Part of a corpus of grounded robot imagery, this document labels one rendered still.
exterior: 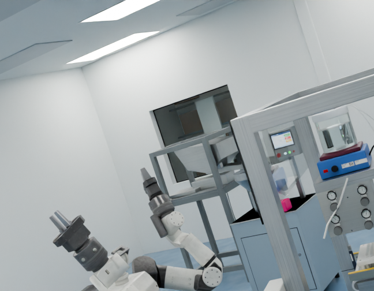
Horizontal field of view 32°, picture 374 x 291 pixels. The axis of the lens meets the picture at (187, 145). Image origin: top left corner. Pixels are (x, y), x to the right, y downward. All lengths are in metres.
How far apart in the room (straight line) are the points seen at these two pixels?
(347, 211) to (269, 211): 0.69
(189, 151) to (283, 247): 4.46
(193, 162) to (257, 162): 4.46
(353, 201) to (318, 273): 2.77
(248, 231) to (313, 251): 0.56
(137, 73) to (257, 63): 1.82
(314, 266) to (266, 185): 3.36
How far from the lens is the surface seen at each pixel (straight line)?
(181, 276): 2.58
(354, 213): 2.67
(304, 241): 5.29
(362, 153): 2.66
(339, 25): 7.71
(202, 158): 6.39
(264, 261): 5.49
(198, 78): 8.48
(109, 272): 2.06
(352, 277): 2.78
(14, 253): 7.89
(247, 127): 2.00
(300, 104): 1.96
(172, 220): 2.54
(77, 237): 2.03
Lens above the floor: 1.76
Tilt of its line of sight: 3 degrees down
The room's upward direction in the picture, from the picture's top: 18 degrees counter-clockwise
